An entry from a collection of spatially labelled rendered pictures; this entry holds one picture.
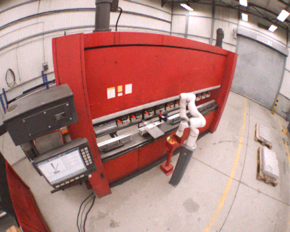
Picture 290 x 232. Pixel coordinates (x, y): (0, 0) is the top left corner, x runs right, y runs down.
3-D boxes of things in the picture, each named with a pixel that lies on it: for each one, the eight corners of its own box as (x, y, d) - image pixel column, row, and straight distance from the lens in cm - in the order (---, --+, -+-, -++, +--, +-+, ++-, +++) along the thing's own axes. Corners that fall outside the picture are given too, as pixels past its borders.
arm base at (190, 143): (198, 143, 194) (202, 133, 183) (193, 151, 180) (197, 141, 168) (187, 138, 197) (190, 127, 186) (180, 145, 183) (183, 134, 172)
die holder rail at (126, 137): (99, 151, 187) (98, 146, 181) (98, 148, 192) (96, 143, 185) (131, 139, 200) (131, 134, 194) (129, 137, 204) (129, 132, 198)
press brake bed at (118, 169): (109, 189, 252) (100, 161, 182) (104, 180, 262) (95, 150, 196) (209, 132, 406) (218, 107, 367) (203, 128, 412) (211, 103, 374)
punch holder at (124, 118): (118, 128, 173) (117, 117, 163) (115, 124, 179) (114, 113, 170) (128, 124, 178) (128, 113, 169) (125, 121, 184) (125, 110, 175)
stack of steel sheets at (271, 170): (276, 180, 402) (279, 177, 396) (262, 173, 369) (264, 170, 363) (274, 155, 472) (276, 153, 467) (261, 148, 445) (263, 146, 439)
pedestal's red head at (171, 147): (171, 151, 220) (173, 143, 207) (165, 145, 227) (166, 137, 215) (179, 146, 232) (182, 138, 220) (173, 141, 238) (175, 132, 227)
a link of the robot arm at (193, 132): (199, 136, 176) (205, 120, 163) (187, 138, 167) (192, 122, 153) (195, 130, 184) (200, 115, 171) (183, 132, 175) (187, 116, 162)
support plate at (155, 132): (154, 138, 187) (154, 138, 186) (143, 128, 202) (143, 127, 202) (164, 134, 197) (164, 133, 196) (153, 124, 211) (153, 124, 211)
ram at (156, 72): (89, 125, 155) (80, 51, 128) (88, 121, 162) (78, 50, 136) (220, 87, 354) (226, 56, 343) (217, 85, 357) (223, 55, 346)
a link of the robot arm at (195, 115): (193, 130, 167) (204, 128, 176) (197, 124, 158) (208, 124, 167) (182, 96, 189) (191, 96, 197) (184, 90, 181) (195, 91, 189)
